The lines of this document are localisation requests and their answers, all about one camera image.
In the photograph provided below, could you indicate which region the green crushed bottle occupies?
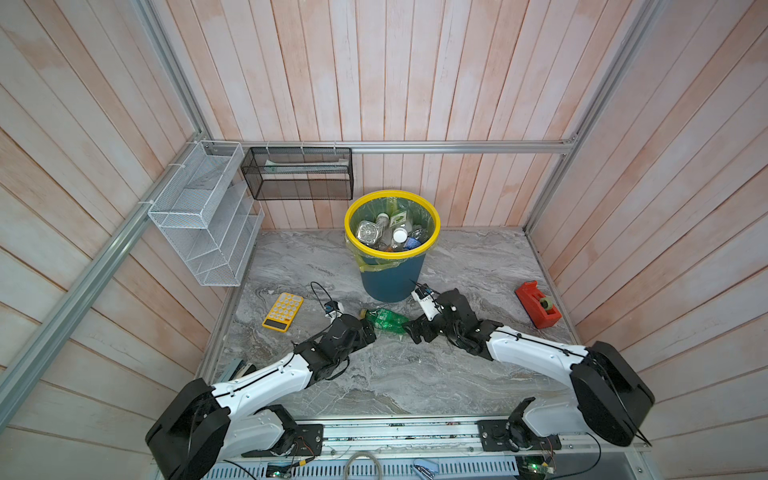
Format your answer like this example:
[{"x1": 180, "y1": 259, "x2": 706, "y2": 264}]
[{"x1": 360, "y1": 308, "x2": 409, "y2": 335}]

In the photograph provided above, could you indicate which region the clear bottle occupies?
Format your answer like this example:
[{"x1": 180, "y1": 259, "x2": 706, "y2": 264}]
[{"x1": 355, "y1": 220, "x2": 384, "y2": 248}]

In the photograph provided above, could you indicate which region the lime label white bottle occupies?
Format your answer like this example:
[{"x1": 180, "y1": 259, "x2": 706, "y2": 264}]
[{"x1": 389, "y1": 210, "x2": 410, "y2": 229}]

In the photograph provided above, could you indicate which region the white label square bottle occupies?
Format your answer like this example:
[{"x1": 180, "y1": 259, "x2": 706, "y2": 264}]
[{"x1": 391, "y1": 227, "x2": 409, "y2": 249}]

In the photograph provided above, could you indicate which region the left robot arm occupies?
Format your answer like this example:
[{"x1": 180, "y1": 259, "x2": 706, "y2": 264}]
[{"x1": 145, "y1": 314, "x2": 376, "y2": 479}]

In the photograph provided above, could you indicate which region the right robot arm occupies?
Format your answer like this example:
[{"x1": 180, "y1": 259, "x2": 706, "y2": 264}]
[{"x1": 404, "y1": 284, "x2": 655, "y2": 452}]

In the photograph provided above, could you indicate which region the yellow bin liner bag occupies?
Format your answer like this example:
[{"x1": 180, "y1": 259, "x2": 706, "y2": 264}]
[{"x1": 344, "y1": 190, "x2": 442, "y2": 272}]

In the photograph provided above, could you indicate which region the teal bin with yellow rim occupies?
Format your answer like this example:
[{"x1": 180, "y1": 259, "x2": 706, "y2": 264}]
[{"x1": 344, "y1": 190, "x2": 442, "y2": 303}]

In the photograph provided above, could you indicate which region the yellow calculator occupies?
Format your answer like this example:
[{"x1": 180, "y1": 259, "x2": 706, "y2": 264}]
[{"x1": 262, "y1": 292, "x2": 304, "y2": 333}]

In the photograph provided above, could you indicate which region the red tape dispenser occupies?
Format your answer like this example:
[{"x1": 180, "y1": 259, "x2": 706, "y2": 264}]
[{"x1": 515, "y1": 281, "x2": 562, "y2": 329}]

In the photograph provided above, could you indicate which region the pale green flat tool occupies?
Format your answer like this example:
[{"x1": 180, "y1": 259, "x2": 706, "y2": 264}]
[{"x1": 217, "y1": 358, "x2": 248, "y2": 383}]

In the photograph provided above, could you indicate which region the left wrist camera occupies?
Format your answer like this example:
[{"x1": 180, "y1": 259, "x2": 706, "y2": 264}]
[{"x1": 323, "y1": 300, "x2": 344, "y2": 321}]

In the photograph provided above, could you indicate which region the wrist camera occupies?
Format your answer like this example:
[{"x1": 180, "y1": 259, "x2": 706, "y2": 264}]
[
  {"x1": 323, "y1": 300, "x2": 344, "y2": 321},
  {"x1": 411, "y1": 285, "x2": 440, "y2": 321}
]

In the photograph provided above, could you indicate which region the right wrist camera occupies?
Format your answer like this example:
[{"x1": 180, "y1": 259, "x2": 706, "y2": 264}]
[{"x1": 411, "y1": 285, "x2": 440, "y2": 321}]

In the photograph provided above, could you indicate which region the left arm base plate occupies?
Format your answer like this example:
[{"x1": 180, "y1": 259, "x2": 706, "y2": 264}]
[{"x1": 242, "y1": 423, "x2": 324, "y2": 458}]

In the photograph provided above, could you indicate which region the aluminium front rail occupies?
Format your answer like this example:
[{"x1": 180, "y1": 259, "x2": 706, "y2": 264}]
[{"x1": 149, "y1": 413, "x2": 652, "y2": 466}]

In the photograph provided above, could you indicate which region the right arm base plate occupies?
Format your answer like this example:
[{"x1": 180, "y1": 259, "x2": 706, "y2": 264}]
[{"x1": 476, "y1": 420, "x2": 562, "y2": 452}]

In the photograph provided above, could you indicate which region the white wire mesh shelf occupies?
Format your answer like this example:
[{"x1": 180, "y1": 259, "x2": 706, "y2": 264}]
[{"x1": 149, "y1": 141, "x2": 264, "y2": 287}]

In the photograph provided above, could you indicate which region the black wire mesh basket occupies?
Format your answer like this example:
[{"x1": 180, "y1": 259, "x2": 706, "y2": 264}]
[{"x1": 241, "y1": 146, "x2": 354, "y2": 201}]

